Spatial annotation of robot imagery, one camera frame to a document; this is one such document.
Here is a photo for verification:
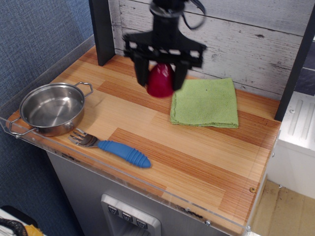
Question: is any white toy sink counter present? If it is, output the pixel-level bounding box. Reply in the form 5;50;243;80
266;92;315;198

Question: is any green folded cloth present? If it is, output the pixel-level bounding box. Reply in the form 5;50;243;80
170;78;239;128

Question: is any blue handled metal fork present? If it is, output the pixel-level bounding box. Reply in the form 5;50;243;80
68;128;151;168

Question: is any silver dispenser button panel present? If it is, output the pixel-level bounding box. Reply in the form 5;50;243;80
101;194;162;236

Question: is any black vertical post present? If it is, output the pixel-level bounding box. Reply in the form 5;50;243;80
89;0;115;66
274;6;315;121

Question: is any black braided cable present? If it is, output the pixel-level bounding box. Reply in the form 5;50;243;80
0;217;28;236

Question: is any red cone-shaped ball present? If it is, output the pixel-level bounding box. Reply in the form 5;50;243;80
147;63;174;98

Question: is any black right vertical post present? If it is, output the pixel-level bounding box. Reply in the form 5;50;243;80
274;6;315;121

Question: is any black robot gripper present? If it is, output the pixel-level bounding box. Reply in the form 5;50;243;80
123;14;206;91

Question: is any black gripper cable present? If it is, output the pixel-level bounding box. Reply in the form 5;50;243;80
181;0;207;30

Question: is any stainless steel pot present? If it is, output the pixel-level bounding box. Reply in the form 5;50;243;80
8;82;94;137

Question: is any yellow object at corner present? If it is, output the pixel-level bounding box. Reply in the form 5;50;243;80
24;225;45;236

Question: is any black left vertical post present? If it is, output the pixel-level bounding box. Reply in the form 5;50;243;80
89;0;115;66

